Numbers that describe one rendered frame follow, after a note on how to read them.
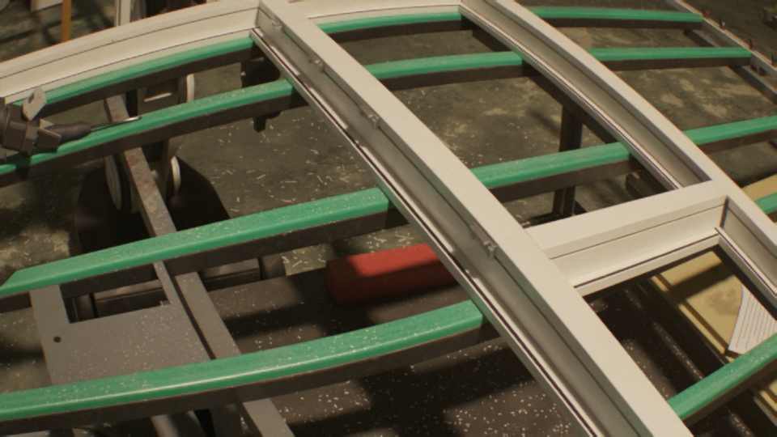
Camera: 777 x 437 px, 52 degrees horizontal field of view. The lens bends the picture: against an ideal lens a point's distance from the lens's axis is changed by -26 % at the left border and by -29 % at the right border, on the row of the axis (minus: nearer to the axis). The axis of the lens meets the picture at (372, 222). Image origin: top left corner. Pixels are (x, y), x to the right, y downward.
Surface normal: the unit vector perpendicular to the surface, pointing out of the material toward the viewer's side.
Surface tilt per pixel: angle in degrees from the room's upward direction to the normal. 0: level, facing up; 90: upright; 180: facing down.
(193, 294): 0
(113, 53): 90
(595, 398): 90
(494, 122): 0
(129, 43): 90
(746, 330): 0
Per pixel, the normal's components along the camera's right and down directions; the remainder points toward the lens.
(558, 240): 0.04, -0.84
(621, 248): 0.40, 0.51
